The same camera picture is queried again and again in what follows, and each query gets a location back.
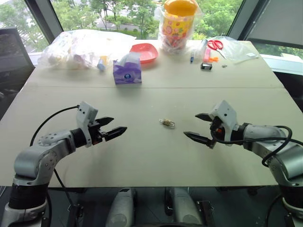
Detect grey rounded robot leg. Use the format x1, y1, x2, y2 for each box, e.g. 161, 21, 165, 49
165, 186, 205, 227
105, 187, 137, 227

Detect clear plastic tube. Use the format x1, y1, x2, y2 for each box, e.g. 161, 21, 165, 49
194, 39, 209, 60

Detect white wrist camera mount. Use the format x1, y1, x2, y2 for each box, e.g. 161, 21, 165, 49
76, 101, 99, 148
209, 100, 239, 142

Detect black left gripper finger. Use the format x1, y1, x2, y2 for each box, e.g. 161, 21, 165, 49
96, 116, 115, 128
104, 126, 128, 142

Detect grey roller blind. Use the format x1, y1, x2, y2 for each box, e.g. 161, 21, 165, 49
246, 0, 303, 49

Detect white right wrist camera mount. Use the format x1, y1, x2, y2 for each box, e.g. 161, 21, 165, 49
209, 100, 239, 142

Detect black monitor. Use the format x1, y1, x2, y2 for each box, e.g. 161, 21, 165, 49
0, 27, 36, 95

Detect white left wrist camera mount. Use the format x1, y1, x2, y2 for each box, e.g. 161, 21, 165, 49
76, 101, 99, 148

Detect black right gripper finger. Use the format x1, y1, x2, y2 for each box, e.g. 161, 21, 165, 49
195, 113, 213, 122
183, 131, 215, 149

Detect red handled scissors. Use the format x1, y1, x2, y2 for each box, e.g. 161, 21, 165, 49
207, 39, 227, 60

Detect clear plastic bag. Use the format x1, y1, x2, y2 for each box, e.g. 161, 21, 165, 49
210, 35, 260, 65

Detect red plastic plate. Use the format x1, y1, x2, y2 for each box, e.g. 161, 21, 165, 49
129, 43, 159, 65

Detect dark window frame post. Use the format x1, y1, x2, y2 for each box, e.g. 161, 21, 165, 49
25, 0, 65, 45
228, 0, 261, 42

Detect small blue yellow bottle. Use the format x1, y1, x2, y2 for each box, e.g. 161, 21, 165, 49
98, 56, 108, 72

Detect large clear bag of items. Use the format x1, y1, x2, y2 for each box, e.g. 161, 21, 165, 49
37, 30, 137, 70

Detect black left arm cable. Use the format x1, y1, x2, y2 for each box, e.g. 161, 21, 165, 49
29, 105, 80, 227

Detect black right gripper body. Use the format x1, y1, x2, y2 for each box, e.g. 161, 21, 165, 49
209, 117, 224, 149

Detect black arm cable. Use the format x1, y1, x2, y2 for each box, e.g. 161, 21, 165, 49
29, 105, 80, 227
212, 125, 303, 167

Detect bagged candy jar, yellow lid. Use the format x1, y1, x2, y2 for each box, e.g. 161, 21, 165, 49
158, 0, 202, 54

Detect purple tissue box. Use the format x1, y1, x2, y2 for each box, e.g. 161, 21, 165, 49
112, 53, 143, 85

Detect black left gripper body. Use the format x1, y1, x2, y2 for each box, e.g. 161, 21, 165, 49
88, 119, 107, 146

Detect black table bracket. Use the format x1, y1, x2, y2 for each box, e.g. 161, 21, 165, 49
197, 201, 215, 227
67, 204, 84, 227

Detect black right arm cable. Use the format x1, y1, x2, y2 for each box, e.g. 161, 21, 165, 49
212, 125, 303, 167

